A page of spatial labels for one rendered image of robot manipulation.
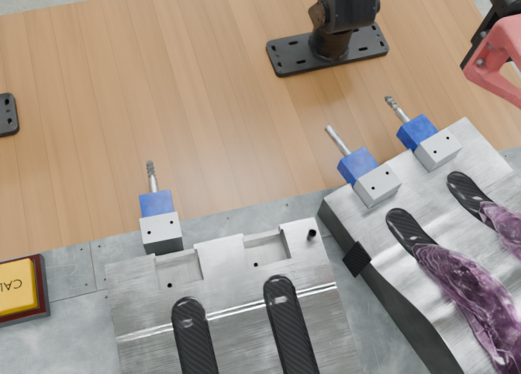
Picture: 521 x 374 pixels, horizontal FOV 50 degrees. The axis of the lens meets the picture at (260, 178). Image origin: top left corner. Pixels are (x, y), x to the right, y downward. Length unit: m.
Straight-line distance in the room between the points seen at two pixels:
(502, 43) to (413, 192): 0.37
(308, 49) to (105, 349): 0.55
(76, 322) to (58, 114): 0.32
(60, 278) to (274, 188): 0.32
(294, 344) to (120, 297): 0.21
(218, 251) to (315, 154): 0.25
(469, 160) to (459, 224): 0.11
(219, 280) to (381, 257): 0.21
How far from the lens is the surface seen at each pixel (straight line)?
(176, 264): 0.70
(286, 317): 0.67
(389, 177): 0.76
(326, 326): 0.67
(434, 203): 0.80
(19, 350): 0.78
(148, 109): 0.88
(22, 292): 0.76
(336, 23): 0.83
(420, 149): 0.81
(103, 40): 0.97
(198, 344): 0.66
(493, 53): 0.48
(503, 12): 0.48
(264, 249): 0.71
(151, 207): 0.76
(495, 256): 0.76
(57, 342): 0.77
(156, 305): 0.66
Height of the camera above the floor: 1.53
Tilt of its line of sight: 63 degrees down
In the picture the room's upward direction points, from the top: 9 degrees clockwise
